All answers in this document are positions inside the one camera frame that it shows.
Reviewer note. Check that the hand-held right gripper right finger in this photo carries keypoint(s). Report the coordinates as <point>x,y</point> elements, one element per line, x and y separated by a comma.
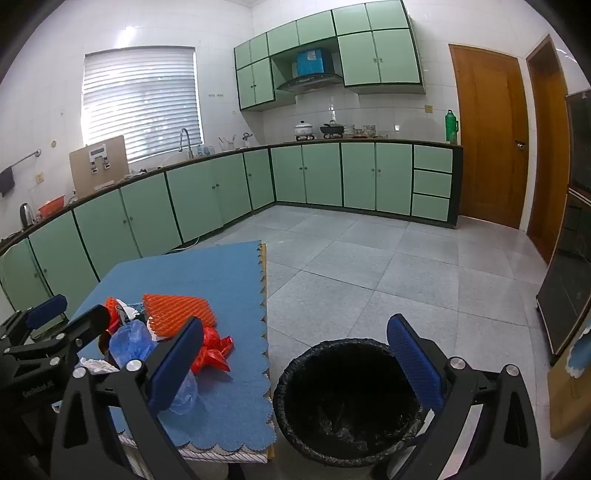
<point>413,364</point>

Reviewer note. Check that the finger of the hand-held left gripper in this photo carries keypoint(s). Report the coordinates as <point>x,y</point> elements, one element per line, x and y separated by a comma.
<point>87,323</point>
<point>46,310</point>

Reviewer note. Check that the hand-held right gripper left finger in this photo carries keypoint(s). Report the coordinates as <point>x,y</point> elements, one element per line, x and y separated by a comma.
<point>175,364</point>

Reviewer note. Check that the orange plastic wrapper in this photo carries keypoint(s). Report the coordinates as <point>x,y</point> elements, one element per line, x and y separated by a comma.
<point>111,310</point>

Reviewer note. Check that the red plastic bag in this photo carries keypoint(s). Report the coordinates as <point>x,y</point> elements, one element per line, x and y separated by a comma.
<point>212,350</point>

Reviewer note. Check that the clear blue plastic bag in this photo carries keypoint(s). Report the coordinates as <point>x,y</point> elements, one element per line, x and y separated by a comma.
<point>131,341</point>

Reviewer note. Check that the orange ribbed foam sheet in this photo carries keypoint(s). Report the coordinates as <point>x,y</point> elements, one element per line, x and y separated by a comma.
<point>175,311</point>

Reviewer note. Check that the black trash bin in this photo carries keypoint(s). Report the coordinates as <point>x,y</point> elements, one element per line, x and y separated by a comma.
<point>341,401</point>

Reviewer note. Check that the white crumpled tissue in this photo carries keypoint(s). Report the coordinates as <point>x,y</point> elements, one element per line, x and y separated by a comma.
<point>97,365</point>
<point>125,307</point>

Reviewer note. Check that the steel kettle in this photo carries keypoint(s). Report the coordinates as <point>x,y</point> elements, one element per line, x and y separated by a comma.
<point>27,216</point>

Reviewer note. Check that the blue table mat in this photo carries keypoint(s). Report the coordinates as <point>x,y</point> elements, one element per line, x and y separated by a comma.
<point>221,277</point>

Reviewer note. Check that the red basin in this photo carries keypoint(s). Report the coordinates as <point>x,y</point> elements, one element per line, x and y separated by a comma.
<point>51,207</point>

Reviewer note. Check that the yellow foam mat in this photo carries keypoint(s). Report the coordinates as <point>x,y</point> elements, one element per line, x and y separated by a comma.
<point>263,263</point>

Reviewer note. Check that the dark towel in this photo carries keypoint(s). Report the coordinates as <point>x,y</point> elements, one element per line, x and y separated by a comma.
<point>7,181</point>

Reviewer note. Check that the cardboard box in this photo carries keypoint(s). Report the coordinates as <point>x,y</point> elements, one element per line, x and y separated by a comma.
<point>83,175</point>

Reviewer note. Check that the metal towel bar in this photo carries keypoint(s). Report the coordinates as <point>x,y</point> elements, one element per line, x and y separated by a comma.
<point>27,157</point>

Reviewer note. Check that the tan printed board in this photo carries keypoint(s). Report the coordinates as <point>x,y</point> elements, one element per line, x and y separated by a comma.
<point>565,401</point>

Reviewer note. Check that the black glass cabinet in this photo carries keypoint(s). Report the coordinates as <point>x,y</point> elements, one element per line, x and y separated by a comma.
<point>568,277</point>

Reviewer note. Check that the metal faucet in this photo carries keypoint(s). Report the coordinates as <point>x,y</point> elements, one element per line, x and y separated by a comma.
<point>185,138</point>

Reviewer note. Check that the green base cabinet run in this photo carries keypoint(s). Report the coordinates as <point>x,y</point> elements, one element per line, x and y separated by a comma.
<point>323,175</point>

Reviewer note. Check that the utensil holder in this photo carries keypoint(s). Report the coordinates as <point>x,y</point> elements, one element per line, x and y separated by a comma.
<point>226,144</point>

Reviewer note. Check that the white window blind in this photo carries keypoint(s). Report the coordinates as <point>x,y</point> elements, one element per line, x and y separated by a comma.
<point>138,101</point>

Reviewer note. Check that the glass jar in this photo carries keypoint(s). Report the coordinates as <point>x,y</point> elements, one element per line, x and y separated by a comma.
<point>369,131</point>
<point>350,131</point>

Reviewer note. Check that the green bottle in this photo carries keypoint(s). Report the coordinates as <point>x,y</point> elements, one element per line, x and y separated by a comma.
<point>451,127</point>

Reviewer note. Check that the narrow wooden door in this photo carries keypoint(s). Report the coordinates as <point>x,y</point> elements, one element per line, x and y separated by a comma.
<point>549,161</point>

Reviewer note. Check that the black wok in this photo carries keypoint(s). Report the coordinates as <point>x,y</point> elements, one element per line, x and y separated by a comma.
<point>331,130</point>

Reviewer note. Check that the white cooking pot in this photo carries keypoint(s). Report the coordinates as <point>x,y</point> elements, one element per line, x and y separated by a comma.
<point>304,128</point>

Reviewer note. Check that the range hood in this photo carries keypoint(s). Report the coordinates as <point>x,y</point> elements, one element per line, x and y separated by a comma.
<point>309,83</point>

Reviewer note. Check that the blue box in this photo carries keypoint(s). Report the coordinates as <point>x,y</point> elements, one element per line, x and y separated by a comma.
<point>313,62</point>

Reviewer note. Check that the green wall cabinet unit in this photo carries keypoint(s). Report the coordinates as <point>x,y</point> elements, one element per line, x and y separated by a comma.
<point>378,55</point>

